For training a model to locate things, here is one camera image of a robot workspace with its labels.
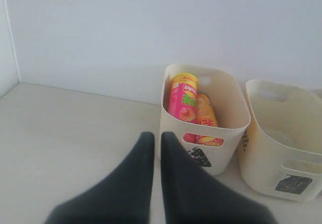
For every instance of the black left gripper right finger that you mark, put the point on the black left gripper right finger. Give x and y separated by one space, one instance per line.
191 195

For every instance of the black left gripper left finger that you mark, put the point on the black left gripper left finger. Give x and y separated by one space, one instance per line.
122 197

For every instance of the yellow Lay's chips can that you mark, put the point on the yellow Lay's chips can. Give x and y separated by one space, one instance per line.
204 113

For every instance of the pink Lay's chips can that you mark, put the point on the pink Lay's chips can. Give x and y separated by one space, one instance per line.
183 97

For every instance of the cream bin triangle mark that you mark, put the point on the cream bin triangle mark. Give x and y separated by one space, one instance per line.
230 109

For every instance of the cream bin square mark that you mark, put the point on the cream bin square mark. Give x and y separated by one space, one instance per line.
280 153

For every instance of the cream bin circle mark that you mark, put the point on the cream bin circle mark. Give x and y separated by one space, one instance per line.
318 92

